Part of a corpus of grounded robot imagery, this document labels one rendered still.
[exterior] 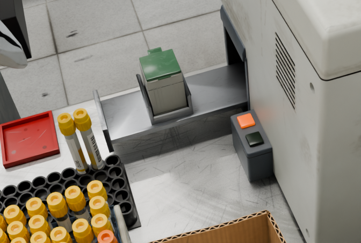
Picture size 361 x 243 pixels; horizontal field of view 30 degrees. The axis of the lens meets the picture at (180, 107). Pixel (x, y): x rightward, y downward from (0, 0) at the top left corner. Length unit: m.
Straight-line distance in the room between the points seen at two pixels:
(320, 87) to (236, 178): 0.28
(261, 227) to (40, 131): 0.38
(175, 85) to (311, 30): 0.28
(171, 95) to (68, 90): 1.44
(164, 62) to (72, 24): 1.69
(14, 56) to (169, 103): 0.18
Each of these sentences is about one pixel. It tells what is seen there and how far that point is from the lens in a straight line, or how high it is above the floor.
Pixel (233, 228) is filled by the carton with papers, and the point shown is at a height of 1.01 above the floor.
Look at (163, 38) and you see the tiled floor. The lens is 2.28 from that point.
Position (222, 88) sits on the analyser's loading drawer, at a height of 0.92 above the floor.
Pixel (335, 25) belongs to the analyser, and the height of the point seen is 1.17.
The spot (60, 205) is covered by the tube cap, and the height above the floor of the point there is 0.99.
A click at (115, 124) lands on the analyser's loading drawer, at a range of 0.78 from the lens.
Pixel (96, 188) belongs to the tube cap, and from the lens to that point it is 0.64.
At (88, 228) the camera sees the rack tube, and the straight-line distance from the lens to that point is 0.61.
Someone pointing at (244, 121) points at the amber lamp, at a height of 0.93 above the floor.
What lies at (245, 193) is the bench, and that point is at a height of 0.87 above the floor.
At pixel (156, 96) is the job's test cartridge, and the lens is 0.75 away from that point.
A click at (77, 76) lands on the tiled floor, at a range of 2.22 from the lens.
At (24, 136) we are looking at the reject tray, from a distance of 0.86.
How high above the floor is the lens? 1.48
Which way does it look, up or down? 47 degrees down
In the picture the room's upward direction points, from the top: 10 degrees counter-clockwise
